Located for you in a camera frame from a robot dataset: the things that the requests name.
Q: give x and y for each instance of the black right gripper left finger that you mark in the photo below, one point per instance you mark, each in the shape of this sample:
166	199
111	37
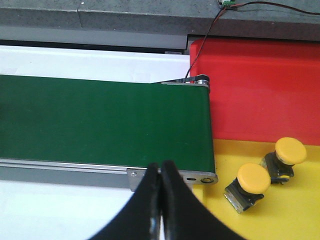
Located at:
139	219

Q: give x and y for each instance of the grey stone counter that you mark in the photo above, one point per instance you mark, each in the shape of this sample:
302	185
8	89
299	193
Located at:
154	23

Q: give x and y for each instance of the red plastic tray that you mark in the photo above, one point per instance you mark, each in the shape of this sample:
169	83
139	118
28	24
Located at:
261	90

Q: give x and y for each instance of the yellow mushroom push button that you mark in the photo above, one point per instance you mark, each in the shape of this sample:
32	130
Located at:
288	152
248	188

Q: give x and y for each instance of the aluminium conveyor frame rail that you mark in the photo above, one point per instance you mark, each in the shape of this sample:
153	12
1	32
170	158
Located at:
75	167

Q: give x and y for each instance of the small circuit board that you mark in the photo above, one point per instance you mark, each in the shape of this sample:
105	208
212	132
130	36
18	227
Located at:
225	3

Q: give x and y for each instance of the yellow plastic tray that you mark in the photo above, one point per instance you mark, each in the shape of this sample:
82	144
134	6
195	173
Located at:
289	211

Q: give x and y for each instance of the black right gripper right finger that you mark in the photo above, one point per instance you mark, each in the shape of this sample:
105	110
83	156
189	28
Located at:
184	216

